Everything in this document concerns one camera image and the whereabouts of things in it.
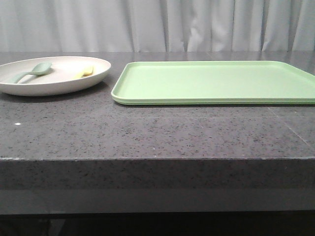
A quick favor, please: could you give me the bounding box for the pale green plastic spoon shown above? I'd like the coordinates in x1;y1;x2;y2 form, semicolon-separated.
5;62;52;84

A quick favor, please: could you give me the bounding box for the light green serving tray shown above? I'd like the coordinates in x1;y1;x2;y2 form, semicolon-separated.
111;60;315;105

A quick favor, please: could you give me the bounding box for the beige round plate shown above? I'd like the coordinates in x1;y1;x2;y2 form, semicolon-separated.
0;56;111;96

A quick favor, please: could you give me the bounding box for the yellow plastic fork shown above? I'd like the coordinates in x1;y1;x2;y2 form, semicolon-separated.
73;66;94;79

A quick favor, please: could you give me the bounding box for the white pleated curtain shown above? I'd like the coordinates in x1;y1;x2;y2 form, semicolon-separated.
0;0;315;52

